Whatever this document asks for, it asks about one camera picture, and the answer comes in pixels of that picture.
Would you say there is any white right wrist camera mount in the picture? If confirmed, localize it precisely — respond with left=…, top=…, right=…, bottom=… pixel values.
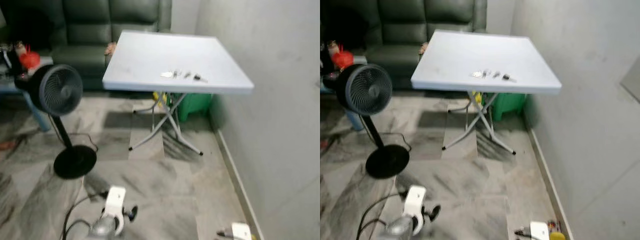
left=530, top=221, right=551, bottom=240
left=231, top=222, right=253, bottom=240

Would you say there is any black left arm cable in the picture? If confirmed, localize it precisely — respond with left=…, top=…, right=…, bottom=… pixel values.
left=356, top=192, right=408, bottom=240
left=61, top=191, right=108, bottom=240

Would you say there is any green plastic bin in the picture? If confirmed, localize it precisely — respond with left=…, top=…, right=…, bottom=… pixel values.
left=492, top=93, right=527, bottom=121
left=176, top=93, right=213, bottom=122

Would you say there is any red round object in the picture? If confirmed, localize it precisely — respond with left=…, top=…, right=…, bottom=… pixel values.
left=20, top=46, right=41, bottom=70
left=332, top=45, right=354, bottom=70

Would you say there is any yellow round object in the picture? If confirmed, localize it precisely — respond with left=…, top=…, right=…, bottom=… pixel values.
left=547, top=220, right=567, bottom=240

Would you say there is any blue side table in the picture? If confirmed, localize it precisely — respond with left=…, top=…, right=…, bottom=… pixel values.
left=0, top=56, right=54, bottom=132
left=320, top=55, right=368, bottom=132

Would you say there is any black fan power cable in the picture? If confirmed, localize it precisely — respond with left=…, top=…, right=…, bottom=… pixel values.
left=381, top=132, right=412, bottom=152
left=66, top=132, right=100, bottom=152

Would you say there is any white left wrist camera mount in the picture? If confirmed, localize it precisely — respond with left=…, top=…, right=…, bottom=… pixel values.
left=403, top=185, right=427, bottom=224
left=103, top=186, right=127, bottom=236

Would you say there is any dark green leather sofa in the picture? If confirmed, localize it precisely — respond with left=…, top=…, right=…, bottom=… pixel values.
left=0, top=0, right=173, bottom=92
left=320, top=0, right=488, bottom=92

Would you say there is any white folding table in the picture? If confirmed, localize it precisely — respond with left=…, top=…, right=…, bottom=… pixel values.
left=410, top=29, right=563, bottom=155
left=102, top=30, right=255, bottom=156

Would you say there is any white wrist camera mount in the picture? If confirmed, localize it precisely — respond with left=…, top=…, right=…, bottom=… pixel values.
left=231, top=222, right=253, bottom=240
left=103, top=186, right=127, bottom=236
left=403, top=185, right=427, bottom=224
left=530, top=221, right=551, bottom=240

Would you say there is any black standing fan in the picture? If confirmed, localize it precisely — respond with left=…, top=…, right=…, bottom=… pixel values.
left=334, top=63, right=411, bottom=180
left=14, top=64, right=99, bottom=180

